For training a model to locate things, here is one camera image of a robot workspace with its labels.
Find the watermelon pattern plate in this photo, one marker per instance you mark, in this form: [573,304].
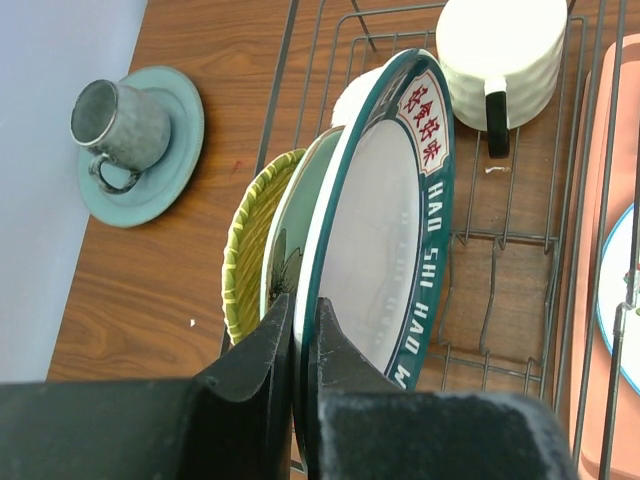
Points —
[611,291]

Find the grey ceramic cup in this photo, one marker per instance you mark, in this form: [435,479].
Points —
[121,126]

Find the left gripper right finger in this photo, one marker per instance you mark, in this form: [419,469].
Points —
[362,426]

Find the woven bamboo tray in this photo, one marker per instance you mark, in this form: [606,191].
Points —
[246,239]

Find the pink plastic tray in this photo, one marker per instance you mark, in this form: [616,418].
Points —
[580,251]

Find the chinese text plate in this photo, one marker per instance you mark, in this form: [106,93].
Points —
[317,241]

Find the cream mug black handle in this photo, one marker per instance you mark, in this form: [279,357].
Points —
[501,60]

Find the light blue plate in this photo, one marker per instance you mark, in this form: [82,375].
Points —
[291,222]

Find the white bowl orange rim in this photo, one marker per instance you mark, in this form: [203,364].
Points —
[353,96]

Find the black wire dish rack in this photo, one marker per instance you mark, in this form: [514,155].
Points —
[497,324]

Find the green rim hao shi plate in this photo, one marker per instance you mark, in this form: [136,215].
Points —
[386,257]

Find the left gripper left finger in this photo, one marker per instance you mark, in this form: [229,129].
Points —
[230,421]

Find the dark green plate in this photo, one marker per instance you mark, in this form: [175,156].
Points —
[161,184]

